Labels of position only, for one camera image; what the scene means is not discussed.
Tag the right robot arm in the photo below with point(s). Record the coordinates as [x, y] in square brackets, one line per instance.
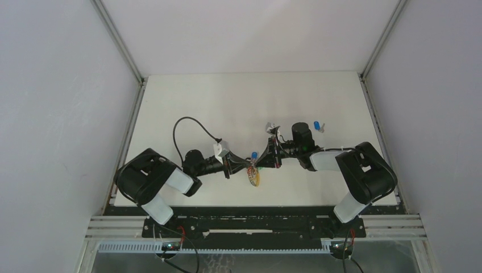
[367, 175]

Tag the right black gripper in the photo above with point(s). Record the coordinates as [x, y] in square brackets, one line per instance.
[270, 159]

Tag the blue tagged key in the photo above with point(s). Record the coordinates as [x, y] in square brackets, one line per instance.
[320, 127]

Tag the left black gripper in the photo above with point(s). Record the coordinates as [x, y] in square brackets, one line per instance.
[227, 162]

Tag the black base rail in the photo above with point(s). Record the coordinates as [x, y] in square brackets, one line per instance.
[263, 228]

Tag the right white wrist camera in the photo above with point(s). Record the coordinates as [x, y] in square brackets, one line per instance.
[272, 129]

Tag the left green circuit board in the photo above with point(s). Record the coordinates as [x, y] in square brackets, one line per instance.
[171, 246]

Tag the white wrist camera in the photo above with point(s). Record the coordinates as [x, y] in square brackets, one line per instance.
[272, 129]
[221, 149]

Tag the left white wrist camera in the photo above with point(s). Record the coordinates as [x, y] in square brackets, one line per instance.
[221, 149]

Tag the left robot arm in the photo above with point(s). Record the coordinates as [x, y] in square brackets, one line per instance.
[142, 178]

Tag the right green circuit board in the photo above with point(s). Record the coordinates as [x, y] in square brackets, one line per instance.
[339, 252]

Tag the green circuit board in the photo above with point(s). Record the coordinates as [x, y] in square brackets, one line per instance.
[339, 252]
[171, 246]

